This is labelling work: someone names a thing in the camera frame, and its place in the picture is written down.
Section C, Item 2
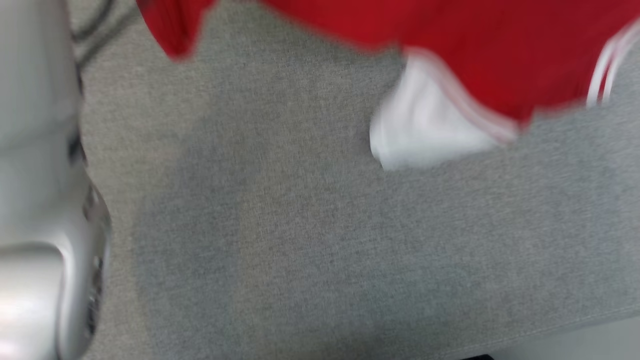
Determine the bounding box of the grey fabric sofa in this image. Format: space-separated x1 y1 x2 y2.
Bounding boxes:
65 0 640 360

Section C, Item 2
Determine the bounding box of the red jersey with white stripes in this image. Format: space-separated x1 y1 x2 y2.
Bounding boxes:
136 0 640 172

